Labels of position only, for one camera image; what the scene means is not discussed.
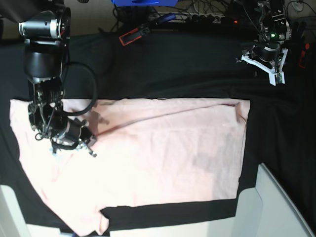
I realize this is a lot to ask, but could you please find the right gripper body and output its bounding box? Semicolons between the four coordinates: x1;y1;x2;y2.
50;118;96;150

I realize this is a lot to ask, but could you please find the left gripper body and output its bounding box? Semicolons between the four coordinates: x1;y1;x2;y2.
241;41;287;67

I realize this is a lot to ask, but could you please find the pink T-shirt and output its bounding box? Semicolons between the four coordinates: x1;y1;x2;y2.
10;98;250;236

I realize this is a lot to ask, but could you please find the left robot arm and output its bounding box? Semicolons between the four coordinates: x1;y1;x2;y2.
236;0;292;86

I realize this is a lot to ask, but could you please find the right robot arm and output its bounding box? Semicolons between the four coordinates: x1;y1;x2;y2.
18;0;97;157

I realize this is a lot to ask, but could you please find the red clamp at right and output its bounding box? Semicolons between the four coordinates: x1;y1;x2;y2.
298;43;310;69

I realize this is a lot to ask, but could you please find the black table cloth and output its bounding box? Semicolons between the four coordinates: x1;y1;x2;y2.
0;32;316;233

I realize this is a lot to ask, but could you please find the black power strip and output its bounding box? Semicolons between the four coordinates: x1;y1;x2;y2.
190;14;224;24

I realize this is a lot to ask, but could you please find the red black clamp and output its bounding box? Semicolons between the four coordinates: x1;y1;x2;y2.
119;27;151;46

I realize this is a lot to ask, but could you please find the blue plastic object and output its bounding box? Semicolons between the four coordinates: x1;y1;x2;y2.
110;0;178;25

